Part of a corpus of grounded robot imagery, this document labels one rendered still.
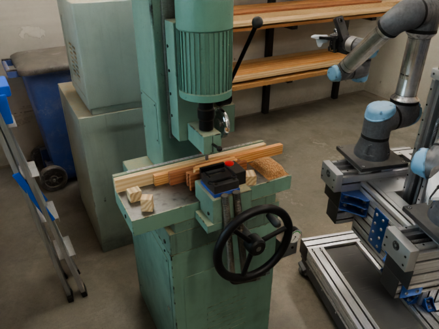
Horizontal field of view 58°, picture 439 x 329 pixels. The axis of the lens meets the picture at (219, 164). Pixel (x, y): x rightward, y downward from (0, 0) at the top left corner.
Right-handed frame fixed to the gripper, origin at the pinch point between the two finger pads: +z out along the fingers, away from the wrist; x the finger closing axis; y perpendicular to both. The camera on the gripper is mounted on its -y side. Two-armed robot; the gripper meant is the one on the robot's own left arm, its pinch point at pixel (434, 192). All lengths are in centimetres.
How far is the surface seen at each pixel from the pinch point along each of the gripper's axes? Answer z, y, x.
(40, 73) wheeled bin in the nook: 14, 22, 245
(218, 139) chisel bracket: -2, 15, 74
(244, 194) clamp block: 3, 26, 54
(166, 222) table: 25, 33, 67
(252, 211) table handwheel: 7, 26, 45
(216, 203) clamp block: 13, 26, 55
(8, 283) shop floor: 75, 113, 175
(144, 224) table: 32, 31, 68
